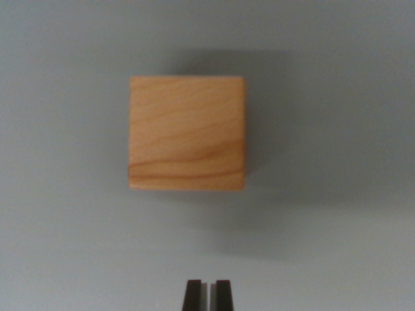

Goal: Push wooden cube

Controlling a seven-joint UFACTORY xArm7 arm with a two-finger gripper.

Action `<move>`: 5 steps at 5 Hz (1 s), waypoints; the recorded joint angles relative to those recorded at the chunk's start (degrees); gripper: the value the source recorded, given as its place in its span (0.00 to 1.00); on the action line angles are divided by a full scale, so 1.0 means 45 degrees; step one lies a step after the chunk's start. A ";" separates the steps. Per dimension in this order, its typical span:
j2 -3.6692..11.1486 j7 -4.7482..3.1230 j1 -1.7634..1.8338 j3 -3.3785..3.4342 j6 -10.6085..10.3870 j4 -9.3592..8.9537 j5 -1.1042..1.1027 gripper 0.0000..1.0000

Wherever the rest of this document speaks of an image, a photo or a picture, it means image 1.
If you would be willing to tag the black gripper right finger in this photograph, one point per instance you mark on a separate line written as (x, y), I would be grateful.
(223, 296)

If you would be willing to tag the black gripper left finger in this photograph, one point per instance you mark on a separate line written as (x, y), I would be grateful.
(193, 296)

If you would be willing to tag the wooden cube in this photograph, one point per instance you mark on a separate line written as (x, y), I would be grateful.
(186, 133)

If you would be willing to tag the grey plastic tray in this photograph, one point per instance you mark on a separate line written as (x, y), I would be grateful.
(324, 162)

